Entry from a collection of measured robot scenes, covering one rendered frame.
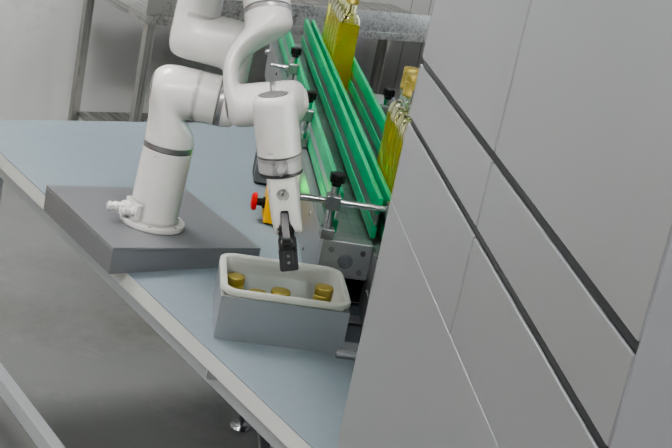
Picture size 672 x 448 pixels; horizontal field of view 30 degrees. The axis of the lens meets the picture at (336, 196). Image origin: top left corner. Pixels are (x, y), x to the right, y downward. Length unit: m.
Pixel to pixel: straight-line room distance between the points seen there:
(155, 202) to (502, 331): 1.54
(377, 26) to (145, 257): 3.07
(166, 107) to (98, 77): 3.24
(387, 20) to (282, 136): 3.25
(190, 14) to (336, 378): 0.73
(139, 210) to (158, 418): 1.12
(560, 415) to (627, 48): 0.22
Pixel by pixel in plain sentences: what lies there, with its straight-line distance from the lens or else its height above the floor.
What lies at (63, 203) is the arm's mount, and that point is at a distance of 2.49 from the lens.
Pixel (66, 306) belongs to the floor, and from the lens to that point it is 3.99.
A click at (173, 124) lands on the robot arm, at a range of 2.36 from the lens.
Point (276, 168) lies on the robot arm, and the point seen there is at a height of 1.05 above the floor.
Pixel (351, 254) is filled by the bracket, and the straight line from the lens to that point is 2.29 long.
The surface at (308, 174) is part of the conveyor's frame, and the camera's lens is 2.65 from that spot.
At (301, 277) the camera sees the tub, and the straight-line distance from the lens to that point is 2.26.
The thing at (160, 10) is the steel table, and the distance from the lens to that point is 4.72.
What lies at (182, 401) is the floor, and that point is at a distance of 3.52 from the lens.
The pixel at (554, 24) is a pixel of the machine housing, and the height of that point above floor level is 1.52.
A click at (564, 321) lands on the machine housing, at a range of 0.80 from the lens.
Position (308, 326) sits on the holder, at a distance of 2.13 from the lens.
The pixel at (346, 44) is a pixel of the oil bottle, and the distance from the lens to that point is 3.45.
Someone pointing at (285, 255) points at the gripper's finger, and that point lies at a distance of 2.13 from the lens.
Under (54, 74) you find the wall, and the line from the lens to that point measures 5.50.
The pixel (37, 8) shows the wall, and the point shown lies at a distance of 5.39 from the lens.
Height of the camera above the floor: 1.64
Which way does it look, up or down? 17 degrees down
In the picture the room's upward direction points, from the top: 12 degrees clockwise
